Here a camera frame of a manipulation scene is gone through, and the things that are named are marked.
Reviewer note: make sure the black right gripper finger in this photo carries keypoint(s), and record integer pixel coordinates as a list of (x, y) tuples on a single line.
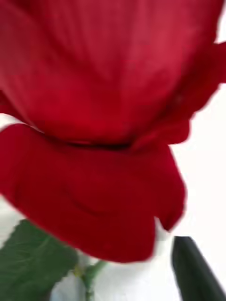
[(195, 272)]

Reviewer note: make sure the pale blue flower green stem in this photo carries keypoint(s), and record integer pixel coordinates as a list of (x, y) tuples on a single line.
[(68, 290)]

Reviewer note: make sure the red rose with dark leaves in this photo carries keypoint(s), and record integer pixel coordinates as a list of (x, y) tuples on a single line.
[(94, 94)]

